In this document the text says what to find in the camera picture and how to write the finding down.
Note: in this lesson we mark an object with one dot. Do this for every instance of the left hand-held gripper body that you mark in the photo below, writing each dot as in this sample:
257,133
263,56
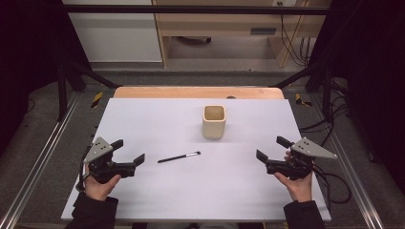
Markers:
97,151

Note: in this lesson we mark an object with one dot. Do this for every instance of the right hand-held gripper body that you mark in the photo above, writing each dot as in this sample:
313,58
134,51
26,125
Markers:
310,151

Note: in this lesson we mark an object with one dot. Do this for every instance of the black brush with silver ferrule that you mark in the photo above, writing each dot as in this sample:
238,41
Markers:
175,158

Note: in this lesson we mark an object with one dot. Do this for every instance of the beige square cup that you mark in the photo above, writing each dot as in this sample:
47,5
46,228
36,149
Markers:
214,129

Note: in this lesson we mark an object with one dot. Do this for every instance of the person's right hand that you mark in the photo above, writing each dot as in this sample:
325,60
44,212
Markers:
301,189

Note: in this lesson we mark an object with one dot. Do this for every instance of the person's left hand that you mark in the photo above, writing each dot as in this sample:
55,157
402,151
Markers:
98,191

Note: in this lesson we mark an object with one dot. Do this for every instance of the yellow black floor tape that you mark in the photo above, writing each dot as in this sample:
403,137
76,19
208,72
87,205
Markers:
301,100
97,99

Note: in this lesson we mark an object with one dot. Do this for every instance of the white paper sheet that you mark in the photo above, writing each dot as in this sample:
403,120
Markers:
191,191

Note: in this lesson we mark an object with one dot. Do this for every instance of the black metal stand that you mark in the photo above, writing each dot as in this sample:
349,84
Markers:
62,95
325,92

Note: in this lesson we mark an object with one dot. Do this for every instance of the wooden table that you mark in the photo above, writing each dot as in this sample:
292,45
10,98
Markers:
191,92

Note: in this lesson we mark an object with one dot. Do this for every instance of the black curtain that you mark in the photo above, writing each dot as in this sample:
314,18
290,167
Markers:
372,79
28,63

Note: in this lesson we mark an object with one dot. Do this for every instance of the white cabinet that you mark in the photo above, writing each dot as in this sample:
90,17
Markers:
117,35

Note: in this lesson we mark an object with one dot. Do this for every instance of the light wooden desk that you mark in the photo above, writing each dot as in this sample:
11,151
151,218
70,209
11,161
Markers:
223,22

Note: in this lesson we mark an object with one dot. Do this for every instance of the aluminium floor rail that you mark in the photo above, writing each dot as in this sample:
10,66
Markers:
41,159
353,178

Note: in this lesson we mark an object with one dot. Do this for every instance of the black horizontal frame bar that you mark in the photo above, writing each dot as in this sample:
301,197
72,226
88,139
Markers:
191,9

